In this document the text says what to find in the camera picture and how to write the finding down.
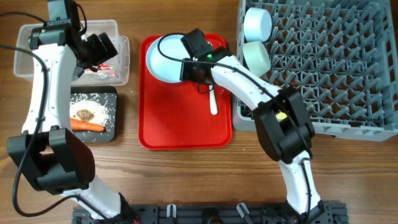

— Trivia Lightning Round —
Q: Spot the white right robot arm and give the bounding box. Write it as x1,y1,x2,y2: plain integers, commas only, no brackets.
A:
155,29,331,223

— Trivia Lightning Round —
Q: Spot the clear plastic waste bin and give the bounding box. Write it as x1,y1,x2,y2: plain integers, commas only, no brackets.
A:
14,19,130,86

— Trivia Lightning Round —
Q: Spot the yellow plastic cup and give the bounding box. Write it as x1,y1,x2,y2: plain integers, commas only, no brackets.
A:
276,112,287,121

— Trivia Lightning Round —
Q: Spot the mint green bowl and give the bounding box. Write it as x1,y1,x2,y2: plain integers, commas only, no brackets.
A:
243,41,271,77

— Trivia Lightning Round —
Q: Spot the red plastic tray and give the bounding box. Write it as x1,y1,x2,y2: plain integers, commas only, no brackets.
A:
137,35,233,151

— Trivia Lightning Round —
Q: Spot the white plastic spoon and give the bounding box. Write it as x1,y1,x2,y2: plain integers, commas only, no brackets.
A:
208,85,218,115

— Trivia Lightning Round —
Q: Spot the light blue bowl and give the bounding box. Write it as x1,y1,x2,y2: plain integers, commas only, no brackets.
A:
243,7,272,42

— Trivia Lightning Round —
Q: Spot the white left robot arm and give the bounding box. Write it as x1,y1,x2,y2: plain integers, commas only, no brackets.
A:
7,1,139,223

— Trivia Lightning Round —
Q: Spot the orange carrot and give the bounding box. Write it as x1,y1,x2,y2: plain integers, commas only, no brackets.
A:
70,118,105,132

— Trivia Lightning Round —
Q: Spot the light blue plate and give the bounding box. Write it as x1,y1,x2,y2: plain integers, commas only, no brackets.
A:
146,34,189,83

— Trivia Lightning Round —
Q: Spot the red snack wrapper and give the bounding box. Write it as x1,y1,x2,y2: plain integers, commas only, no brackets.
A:
85,63,113,72

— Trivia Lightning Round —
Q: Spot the brown food scrap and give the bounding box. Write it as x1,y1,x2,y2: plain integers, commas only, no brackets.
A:
76,109,95,121

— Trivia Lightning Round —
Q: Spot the black waste tray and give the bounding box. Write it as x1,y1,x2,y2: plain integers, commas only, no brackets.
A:
70,86,118,143

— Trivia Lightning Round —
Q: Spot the grey dishwasher rack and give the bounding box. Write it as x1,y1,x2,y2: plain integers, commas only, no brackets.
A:
236,0,397,141

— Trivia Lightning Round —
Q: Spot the white rice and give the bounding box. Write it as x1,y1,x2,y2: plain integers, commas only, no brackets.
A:
70,93,109,130

